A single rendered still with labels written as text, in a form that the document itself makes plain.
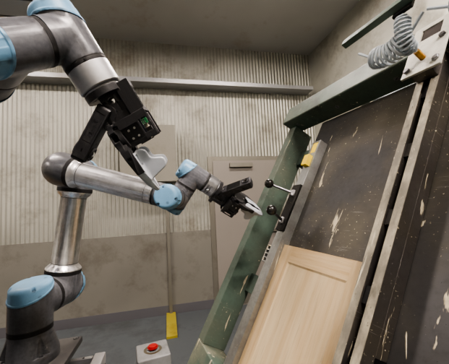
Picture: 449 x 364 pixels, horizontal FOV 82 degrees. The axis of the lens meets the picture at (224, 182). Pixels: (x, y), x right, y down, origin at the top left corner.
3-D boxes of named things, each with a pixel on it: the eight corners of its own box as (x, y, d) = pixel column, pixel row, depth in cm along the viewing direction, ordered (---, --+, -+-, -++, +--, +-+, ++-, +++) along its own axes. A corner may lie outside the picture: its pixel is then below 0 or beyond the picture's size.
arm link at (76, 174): (27, 141, 78) (183, 180, 76) (53, 149, 89) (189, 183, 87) (16, 178, 78) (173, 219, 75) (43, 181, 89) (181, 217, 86)
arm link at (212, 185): (212, 170, 97) (210, 180, 90) (222, 177, 98) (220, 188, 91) (202, 184, 101) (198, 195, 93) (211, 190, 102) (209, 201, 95)
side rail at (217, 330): (219, 344, 115) (198, 336, 112) (304, 139, 143) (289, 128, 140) (224, 351, 110) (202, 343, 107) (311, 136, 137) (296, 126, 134)
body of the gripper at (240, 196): (233, 207, 105) (209, 192, 102) (246, 193, 101) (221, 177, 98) (233, 219, 98) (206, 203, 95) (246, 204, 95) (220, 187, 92)
